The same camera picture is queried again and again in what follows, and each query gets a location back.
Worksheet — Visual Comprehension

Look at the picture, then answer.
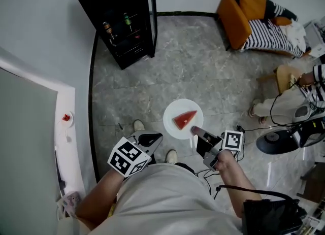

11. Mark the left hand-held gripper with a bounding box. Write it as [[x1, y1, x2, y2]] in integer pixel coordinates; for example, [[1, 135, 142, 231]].
[[107, 130, 164, 178]]

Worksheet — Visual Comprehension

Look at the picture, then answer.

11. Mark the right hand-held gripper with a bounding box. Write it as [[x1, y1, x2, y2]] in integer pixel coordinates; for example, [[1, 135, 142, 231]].
[[190, 125, 244, 172]]

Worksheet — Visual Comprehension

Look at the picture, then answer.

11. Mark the red watermelon slice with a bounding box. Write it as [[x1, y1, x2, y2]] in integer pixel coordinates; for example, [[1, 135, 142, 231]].
[[172, 110, 198, 130]]

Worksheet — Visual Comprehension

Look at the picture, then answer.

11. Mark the white round plate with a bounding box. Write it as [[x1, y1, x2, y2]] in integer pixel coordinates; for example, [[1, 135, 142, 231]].
[[162, 98, 204, 140]]

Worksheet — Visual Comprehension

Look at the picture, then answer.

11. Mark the person's left forearm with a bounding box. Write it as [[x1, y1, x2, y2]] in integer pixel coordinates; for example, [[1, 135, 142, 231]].
[[75, 169, 125, 228]]

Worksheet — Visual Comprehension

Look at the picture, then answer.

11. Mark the person's right forearm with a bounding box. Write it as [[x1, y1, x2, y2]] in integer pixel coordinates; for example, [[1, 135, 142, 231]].
[[218, 159, 263, 219]]

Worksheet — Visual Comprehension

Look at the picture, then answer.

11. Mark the person's right hand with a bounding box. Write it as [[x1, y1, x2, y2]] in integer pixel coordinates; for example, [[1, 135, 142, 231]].
[[214, 149, 239, 172]]

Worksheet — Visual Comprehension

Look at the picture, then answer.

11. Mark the person's white left shoe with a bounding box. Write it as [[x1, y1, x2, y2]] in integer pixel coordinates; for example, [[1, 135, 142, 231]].
[[133, 119, 146, 132]]

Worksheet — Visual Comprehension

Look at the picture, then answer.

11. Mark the person's white shoe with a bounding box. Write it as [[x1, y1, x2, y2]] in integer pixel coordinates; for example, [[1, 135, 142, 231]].
[[133, 119, 146, 132], [165, 149, 178, 165]]

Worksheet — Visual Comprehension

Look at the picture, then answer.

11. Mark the person's white right shoe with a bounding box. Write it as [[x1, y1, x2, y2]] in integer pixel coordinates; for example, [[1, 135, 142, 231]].
[[165, 149, 178, 165]]

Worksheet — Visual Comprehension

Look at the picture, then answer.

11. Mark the person's white shirt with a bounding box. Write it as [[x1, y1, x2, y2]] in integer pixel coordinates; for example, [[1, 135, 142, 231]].
[[57, 163, 244, 235]]

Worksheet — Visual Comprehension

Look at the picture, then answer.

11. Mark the black floor fan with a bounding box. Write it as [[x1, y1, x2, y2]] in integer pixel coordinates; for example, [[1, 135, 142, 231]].
[[255, 117, 325, 156]]

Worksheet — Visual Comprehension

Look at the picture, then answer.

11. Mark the small plate with red fruit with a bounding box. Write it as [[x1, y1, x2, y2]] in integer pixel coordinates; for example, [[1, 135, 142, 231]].
[[60, 111, 75, 128]]

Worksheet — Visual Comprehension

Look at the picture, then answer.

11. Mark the pink phone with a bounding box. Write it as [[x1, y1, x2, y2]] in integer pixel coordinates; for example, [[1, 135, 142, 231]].
[[60, 190, 82, 218]]

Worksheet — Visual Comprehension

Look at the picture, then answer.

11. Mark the wooden stool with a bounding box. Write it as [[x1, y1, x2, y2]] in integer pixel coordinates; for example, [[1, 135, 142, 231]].
[[255, 65, 305, 95]]

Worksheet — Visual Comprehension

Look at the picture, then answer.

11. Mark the black waist pack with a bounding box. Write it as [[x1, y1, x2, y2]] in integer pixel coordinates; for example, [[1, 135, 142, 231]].
[[242, 198, 308, 235]]

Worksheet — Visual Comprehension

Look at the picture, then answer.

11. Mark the orange armchair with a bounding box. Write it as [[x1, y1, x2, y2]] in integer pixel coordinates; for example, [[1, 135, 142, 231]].
[[217, 0, 312, 57]]

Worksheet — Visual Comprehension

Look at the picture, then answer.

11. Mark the black white striped blanket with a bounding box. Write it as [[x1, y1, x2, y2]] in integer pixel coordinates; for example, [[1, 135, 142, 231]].
[[240, 18, 306, 58]]

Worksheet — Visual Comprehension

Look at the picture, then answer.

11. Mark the orange label bottle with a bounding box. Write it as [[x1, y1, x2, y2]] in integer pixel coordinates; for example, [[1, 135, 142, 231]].
[[102, 21, 115, 40]]

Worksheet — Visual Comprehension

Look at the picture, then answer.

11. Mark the green bottle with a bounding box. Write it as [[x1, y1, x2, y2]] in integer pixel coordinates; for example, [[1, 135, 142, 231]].
[[123, 12, 133, 32]]

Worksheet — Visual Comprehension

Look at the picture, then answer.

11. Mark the dark wooden furniture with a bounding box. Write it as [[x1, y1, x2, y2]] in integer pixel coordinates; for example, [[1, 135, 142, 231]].
[[296, 161, 325, 204]]

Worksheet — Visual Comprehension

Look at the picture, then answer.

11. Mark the orange cushion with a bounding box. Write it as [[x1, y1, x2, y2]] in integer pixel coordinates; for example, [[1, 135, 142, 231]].
[[238, 0, 268, 21]]

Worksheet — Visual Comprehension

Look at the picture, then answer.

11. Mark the white crumpled cloth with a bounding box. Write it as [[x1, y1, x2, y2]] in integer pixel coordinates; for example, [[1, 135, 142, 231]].
[[279, 21, 307, 47]]

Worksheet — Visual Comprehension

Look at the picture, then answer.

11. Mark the dark striped garment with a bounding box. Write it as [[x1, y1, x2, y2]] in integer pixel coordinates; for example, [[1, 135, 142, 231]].
[[226, 0, 299, 22]]

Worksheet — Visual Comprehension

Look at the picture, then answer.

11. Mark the black cable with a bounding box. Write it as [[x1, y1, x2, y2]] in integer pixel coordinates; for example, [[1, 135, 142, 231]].
[[197, 169, 300, 203]]

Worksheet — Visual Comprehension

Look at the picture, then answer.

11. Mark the white charging cable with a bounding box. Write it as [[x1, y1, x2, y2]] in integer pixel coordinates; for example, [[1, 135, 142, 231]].
[[54, 121, 73, 151]]

